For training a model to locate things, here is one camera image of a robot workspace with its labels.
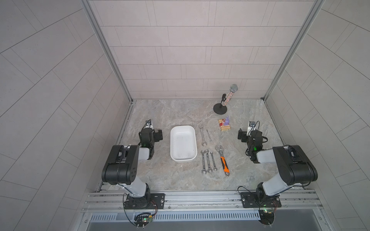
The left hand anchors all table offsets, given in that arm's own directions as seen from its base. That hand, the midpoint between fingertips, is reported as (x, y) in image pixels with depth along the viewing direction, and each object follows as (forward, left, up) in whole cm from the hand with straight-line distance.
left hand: (154, 127), depth 96 cm
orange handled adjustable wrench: (-14, -44, -2) cm, 46 cm away
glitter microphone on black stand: (+18, -48, 0) cm, 51 cm away
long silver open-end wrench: (-27, -32, -2) cm, 42 cm away
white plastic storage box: (-10, -20, -4) cm, 23 cm away
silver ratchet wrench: (-9, -34, -3) cm, 35 cm away
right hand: (-1, -62, +3) cm, 62 cm away
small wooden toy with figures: (+3, -48, +1) cm, 48 cm away
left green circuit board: (-49, -3, 0) cm, 49 cm away
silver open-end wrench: (-27, -36, -2) cm, 44 cm away
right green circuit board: (-48, -62, -3) cm, 78 cm away
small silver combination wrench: (-25, -39, -3) cm, 47 cm away
